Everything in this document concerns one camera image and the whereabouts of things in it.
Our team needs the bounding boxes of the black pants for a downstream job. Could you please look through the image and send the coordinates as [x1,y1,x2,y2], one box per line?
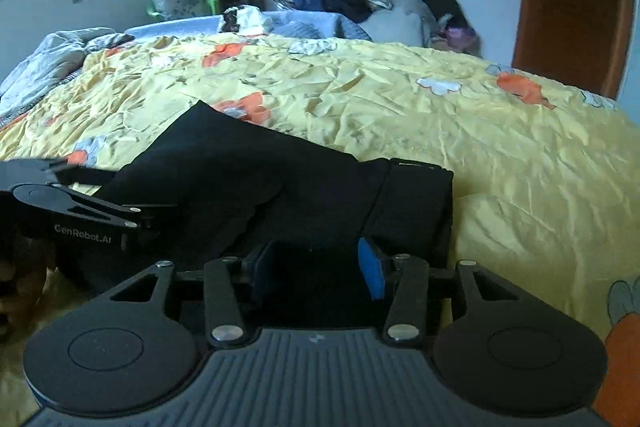
[49,100,456,287]

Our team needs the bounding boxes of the grey crumpled blanket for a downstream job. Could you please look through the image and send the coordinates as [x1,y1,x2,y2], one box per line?
[1,27,134,124]

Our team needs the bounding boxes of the yellow floral bedspread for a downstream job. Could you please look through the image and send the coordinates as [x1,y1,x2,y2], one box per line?
[1,34,639,426]

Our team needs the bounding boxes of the blue knitted blanket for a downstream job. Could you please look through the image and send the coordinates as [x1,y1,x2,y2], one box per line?
[126,6,371,41]

